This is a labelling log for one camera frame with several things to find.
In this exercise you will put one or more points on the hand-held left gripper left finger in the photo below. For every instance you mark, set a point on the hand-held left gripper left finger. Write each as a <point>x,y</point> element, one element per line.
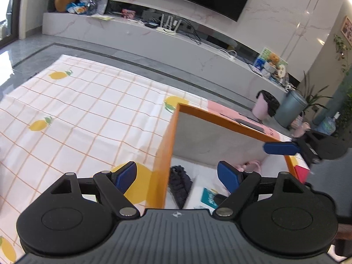
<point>126,176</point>

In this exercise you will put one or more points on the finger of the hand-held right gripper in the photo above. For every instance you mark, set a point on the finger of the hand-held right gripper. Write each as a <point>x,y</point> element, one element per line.
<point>280,148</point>

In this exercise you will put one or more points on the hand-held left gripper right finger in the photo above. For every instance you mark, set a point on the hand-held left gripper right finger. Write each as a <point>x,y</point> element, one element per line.
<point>228,176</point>

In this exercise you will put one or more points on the pink cloth bag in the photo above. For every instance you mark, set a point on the pink cloth bag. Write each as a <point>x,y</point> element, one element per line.
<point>250,166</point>

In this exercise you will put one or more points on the teal card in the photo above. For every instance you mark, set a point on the teal card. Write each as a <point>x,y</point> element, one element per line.
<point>209,196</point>

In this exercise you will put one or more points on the orange cardboard box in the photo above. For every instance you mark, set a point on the orange cardboard box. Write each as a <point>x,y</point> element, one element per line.
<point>162,170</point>

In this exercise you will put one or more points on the black ruffled scrunchie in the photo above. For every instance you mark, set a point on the black ruffled scrunchie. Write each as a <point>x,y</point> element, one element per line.
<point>180,181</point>

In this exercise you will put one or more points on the blue water jug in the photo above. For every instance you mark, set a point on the blue water jug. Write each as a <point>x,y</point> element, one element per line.
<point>327,125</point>

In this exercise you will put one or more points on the pink space heater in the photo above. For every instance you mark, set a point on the pink space heater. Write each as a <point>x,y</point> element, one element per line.
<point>301,130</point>

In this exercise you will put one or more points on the pink shopping bag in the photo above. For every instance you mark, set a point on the pink shopping bag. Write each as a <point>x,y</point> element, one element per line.
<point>297,121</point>

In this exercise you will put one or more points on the grey flat card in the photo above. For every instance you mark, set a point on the grey flat card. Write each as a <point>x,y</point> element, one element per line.
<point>250,125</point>

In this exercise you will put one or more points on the grey metal bin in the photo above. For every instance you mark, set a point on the grey metal bin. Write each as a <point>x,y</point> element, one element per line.
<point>290,110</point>

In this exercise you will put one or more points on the pink trash bin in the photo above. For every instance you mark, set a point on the pink trash bin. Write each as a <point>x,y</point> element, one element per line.
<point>260,108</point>

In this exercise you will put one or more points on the long-leaf potted plant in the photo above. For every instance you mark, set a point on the long-leaf potted plant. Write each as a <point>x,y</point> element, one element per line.
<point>313,96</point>

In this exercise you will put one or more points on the round hand fan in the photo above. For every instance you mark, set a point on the round hand fan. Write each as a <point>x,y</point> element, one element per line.
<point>282,70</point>

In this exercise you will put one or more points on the lemon printed blanket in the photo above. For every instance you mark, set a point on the lemon printed blanket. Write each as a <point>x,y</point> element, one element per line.
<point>82,110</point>

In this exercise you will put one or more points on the climbing vine plant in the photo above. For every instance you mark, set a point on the climbing vine plant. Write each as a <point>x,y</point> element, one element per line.
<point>342,49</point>

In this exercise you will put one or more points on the marble television console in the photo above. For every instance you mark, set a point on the marble television console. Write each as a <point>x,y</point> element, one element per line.
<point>165,46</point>

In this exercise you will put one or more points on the white router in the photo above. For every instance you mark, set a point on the white router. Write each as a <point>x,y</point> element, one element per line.
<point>167,29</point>

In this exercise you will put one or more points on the small black device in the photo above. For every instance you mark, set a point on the small black device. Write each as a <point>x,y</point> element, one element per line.
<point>151,25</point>

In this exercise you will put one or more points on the sheet of paper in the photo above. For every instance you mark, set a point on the sheet of paper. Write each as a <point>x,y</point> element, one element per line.
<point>104,17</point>

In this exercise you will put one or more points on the pink photo card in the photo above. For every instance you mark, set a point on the pink photo card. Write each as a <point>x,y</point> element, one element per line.
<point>128,14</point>

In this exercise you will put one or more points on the blue snack packets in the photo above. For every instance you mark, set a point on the blue snack packets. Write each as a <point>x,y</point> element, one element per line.
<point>77,8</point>

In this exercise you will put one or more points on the framed wall picture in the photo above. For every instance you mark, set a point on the framed wall picture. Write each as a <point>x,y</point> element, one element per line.
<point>347,30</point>

